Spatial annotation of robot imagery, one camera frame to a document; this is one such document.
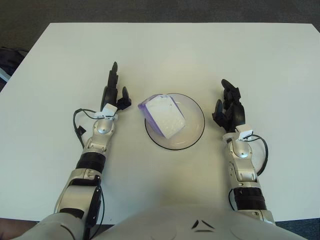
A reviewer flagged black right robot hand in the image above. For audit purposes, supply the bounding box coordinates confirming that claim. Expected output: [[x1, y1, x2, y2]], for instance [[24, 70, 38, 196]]
[[211, 78, 247, 133]]

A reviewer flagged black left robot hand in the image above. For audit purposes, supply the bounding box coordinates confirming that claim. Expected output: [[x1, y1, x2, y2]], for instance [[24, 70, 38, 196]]
[[99, 61, 133, 112]]

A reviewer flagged purple tissue paper pack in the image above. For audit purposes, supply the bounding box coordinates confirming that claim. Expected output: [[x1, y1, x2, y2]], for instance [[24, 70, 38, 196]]
[[137, 93, 187, 140]]

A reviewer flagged white plate with black rim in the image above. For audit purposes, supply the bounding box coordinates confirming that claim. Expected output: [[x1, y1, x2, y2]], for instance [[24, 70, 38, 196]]
[[144, 92, 206, 151]]

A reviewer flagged black bag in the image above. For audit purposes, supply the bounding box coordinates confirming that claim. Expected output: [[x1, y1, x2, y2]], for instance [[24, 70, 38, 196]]
[[0, 46, 30, 85]]

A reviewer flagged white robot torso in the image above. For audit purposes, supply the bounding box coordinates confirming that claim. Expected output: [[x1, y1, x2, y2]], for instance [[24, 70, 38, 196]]
[[14, 208, 301, 240]]

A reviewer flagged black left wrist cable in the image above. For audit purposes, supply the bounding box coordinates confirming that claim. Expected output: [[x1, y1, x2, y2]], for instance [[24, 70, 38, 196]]
[[72, 107, 106, 148]]

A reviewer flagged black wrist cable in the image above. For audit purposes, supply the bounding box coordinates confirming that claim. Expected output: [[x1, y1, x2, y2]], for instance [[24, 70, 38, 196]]
[[246, 133, 269, 176], [72, 107, 106, 148]]

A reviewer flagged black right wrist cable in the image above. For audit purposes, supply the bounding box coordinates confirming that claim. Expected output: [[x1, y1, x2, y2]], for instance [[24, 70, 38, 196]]
[[246, 133, 269, 176]]

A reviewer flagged thin black elbow cable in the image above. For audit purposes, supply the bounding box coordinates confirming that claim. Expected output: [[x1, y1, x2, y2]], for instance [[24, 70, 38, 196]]
[[84, 184, 106, 233]]

